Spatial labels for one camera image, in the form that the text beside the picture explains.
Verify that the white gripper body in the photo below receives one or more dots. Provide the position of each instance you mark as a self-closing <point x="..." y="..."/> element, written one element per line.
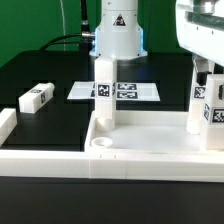
<point x="200" y="28"/>

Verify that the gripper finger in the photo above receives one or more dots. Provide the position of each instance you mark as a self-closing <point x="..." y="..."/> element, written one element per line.
<point x="202" y="67"/>

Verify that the white desk tabletop panel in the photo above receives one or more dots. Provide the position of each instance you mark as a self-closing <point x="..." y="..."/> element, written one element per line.
<point x="155" y="132"/>

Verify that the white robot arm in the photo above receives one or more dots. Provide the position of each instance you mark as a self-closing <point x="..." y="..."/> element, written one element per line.
<point x="119" y="35"/>

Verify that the white marker sheet with tags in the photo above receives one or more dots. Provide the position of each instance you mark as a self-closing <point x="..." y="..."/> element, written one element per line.
<point x="124" y="91"/>

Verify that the white U-shaped obstacle fence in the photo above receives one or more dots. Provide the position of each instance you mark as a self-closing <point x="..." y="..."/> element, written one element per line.
<point x="112" y="165"/>

